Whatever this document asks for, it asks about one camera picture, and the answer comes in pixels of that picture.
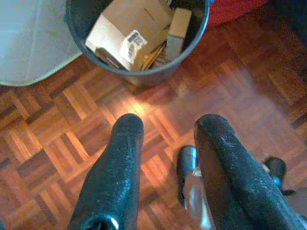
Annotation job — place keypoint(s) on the flattened corrugated cardboard piece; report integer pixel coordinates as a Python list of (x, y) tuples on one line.
[(156, 56)]

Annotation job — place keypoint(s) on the white quilted green-trimmed mattress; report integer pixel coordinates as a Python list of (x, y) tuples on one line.
[(31, 43)]

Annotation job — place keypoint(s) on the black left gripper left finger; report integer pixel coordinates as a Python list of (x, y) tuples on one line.
[(112, 182)]

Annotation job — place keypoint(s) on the small cardboard box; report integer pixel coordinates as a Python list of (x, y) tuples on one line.
[(180, 26)]

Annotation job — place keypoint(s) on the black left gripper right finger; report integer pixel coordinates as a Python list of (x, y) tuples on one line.
[(232, 177)]

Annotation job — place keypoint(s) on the large cardboard box with label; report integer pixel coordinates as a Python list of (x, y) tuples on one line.
[(124, 21)]

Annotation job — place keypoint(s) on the black robot right foot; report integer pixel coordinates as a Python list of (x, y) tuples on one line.
[(277, 166)]

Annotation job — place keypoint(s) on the black round waste bin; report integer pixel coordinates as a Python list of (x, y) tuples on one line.
[(79, 28)]

